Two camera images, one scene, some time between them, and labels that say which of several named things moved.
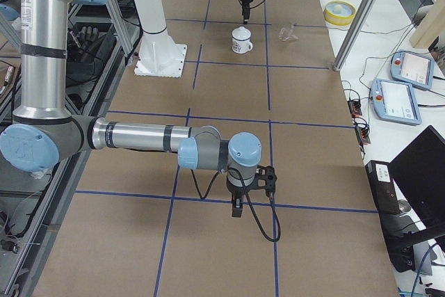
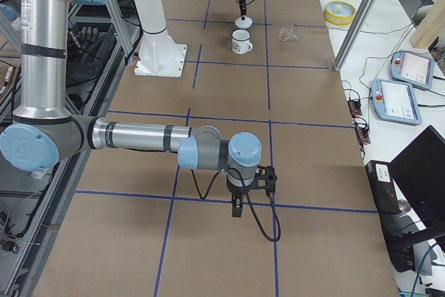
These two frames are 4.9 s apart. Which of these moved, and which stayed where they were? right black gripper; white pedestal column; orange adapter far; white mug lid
Moved: white mug lid
Stayed: orange adapter far; white pedestal column; right black gripper
